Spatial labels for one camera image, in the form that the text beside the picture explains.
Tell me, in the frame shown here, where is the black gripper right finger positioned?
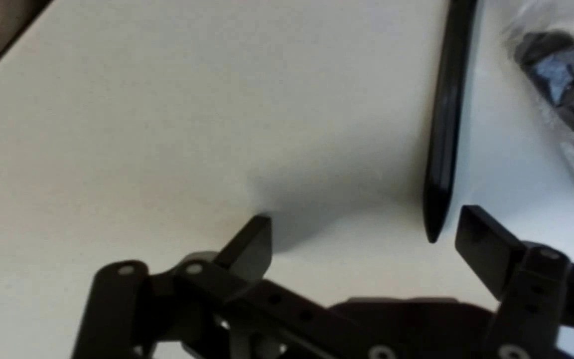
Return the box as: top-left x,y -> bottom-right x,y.
454,204 -> 574,359

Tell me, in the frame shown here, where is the clear-wrapped black cutlery pack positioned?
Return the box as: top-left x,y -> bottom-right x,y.
502,3 -> 574,206

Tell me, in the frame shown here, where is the black marker pen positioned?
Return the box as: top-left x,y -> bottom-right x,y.
420,0 -> 482,246

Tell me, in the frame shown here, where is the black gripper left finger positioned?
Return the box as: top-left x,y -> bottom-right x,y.
69,214 -> 394,359

